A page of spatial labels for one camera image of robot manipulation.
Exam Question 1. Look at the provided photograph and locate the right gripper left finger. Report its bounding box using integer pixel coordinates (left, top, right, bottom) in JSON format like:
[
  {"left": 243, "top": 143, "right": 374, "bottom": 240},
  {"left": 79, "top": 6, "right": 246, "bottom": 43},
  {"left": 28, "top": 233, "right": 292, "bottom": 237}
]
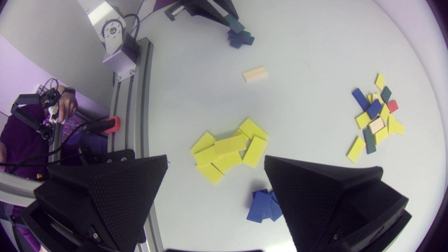
[{"left": 21, "top": 155, "right": 168, "bottom": 252}]

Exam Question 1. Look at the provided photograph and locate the pile of blue wooden blocks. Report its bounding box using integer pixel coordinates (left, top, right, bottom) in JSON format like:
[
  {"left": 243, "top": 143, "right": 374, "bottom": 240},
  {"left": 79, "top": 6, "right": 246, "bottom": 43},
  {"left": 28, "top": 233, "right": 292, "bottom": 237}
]
[{"left": 252, "top": 189, "right": 284, "bottom": 222}]

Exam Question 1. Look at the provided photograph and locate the person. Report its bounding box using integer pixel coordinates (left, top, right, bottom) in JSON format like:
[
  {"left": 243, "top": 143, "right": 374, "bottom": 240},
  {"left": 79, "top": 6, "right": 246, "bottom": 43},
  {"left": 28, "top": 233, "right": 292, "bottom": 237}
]
[{"left": 0, "top": 86, "right": 79, "bottom": 180}]

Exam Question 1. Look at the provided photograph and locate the blue wooden block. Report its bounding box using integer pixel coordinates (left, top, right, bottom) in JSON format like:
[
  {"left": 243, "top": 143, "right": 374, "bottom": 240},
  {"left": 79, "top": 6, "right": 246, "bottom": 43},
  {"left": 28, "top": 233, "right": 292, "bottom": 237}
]
[
  {"left": 366, "top": 99, "right": 383, "bottom": 120},
  {"left": 351, "top": 87, "right": 371, "bottom": 112},
  {"left": 246, "top": 191, "right": 272, "bottom": 224}
]

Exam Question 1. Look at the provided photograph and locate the natural wooden block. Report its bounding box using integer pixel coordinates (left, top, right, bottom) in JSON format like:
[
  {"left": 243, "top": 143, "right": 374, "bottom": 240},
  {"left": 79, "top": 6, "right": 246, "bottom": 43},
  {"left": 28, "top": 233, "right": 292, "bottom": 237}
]
[
  {"left": 243, "top": 66, "right": 268, "bottom": 84},
  {"left": 368, "top": 117, "right": 385, "bottom": 134}
]

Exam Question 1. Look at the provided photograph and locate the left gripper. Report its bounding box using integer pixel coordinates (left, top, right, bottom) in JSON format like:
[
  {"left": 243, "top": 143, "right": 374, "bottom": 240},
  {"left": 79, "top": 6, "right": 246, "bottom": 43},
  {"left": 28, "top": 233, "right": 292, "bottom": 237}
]
[{"left": 164, "top": 0, "right": 239, "bottom": 27}]

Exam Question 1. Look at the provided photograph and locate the pile of green wooden blocks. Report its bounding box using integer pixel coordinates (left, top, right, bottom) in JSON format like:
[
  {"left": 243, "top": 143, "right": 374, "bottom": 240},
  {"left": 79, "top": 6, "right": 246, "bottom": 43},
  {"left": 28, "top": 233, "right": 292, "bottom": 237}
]
[{"left": 227, "top": 29, "right": 255, "bottom": 49}]

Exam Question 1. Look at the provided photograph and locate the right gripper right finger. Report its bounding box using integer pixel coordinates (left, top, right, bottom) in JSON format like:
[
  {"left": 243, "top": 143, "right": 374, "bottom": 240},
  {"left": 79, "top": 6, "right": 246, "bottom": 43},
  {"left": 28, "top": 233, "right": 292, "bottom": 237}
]
[{"left": 264, "top": 156, "right": 412, "bottom": 252}]

